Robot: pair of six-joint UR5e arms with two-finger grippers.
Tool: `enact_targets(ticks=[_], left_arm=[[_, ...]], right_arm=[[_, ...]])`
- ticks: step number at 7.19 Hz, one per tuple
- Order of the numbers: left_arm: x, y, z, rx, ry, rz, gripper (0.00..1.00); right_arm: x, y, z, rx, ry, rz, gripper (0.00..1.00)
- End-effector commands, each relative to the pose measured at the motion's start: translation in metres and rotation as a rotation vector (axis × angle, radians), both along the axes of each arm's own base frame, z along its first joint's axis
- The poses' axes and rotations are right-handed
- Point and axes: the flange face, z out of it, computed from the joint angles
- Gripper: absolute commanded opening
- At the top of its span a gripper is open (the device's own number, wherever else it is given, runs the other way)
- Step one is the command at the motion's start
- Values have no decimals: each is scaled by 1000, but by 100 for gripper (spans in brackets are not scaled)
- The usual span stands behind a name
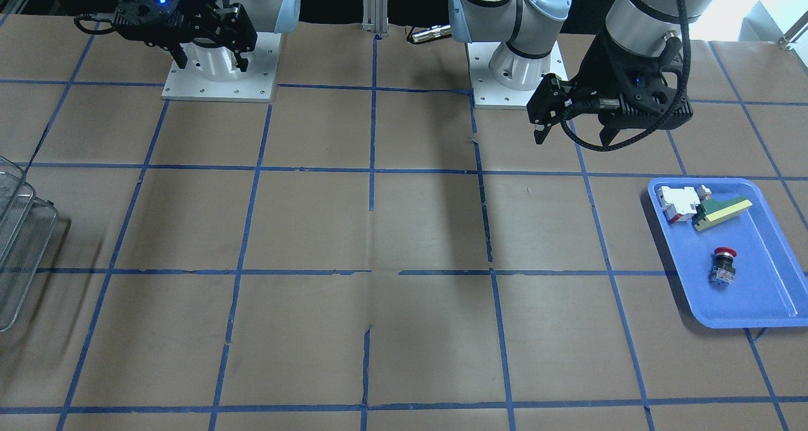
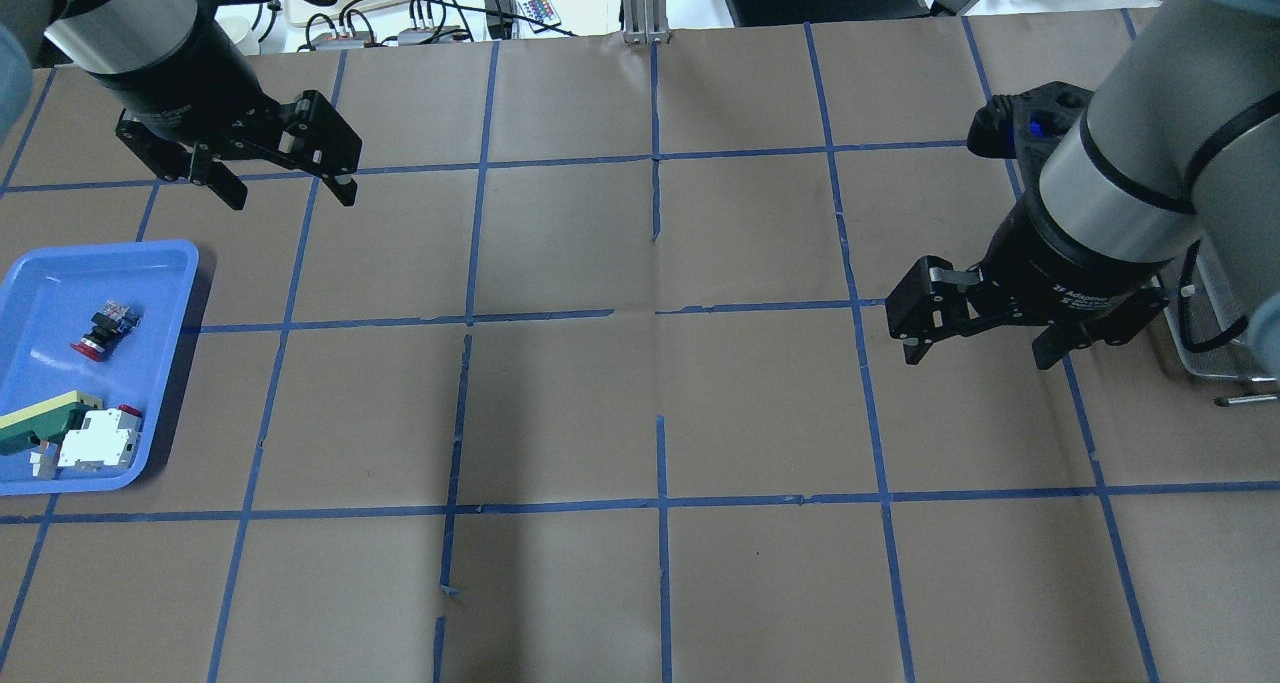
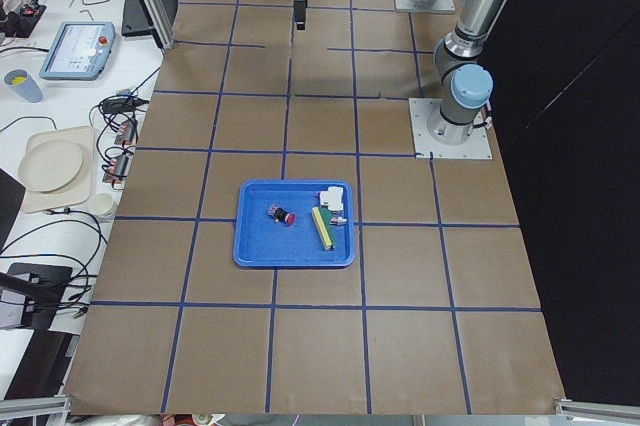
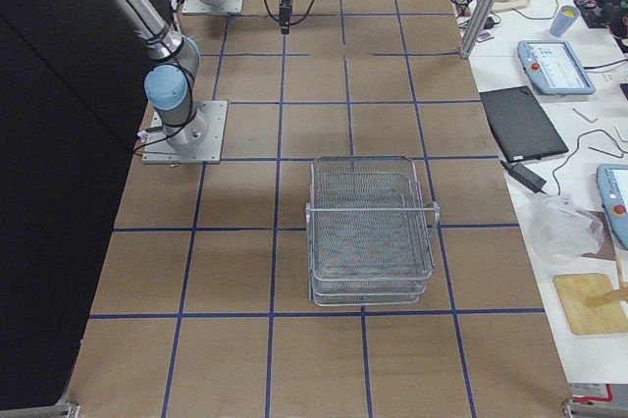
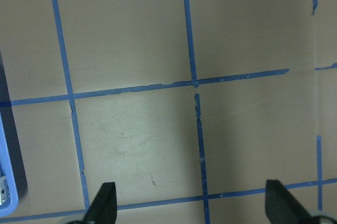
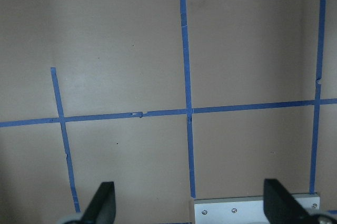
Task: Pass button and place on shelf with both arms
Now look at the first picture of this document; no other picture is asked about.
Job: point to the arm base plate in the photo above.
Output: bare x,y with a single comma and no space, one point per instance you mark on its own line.
221,87
524,96

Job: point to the aluminium frame post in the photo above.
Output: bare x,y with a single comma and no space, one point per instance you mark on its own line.
375,17

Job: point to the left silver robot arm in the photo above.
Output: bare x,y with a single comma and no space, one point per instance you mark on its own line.
530,28

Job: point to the green yellow terminal block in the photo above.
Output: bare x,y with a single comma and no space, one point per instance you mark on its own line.
711,212

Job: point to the blue plastic tray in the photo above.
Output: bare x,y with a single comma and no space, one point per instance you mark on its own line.
741,273

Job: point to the white circuit breaker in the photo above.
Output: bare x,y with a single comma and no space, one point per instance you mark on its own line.
678,204

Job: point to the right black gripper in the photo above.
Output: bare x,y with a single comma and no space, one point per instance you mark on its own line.
203,16

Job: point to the wire mesh shelf basket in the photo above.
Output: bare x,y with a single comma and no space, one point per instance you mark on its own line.
27,224

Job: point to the red emergency stop button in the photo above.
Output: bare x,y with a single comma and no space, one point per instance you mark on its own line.
723,271

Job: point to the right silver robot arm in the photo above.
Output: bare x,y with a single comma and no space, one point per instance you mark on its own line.
276,16

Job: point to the metal cable connector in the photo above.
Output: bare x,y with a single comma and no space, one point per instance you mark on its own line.
434,33

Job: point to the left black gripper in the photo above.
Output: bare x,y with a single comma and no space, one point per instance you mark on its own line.
598,71

